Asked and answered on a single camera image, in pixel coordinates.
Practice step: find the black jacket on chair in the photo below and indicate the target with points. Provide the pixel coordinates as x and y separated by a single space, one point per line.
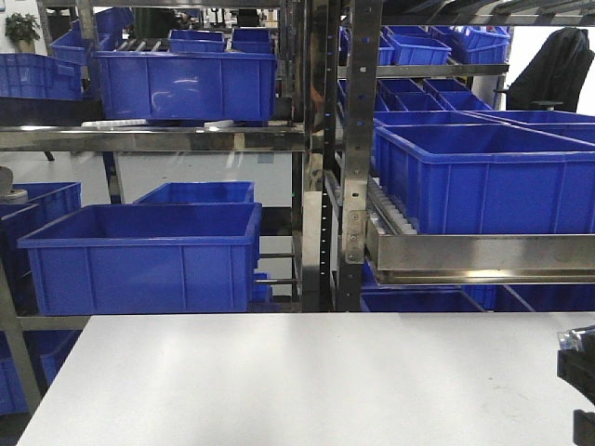
556 73

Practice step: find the potted green plant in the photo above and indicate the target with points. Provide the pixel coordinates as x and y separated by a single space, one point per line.
22 31

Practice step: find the large blue plastic bin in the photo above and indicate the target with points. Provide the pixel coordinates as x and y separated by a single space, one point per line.
204 86

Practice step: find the blue crate far left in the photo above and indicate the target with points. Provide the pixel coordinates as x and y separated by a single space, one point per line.
28 75

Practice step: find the steel shelving rack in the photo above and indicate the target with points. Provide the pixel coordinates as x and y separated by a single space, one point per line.
342 220

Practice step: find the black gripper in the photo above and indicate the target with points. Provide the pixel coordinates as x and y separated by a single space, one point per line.
575 366

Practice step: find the large blue bin right shelf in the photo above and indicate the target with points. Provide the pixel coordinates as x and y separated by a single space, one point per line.
487 179

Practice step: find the large blue bin lower left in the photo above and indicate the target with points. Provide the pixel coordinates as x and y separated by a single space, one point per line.
146 259

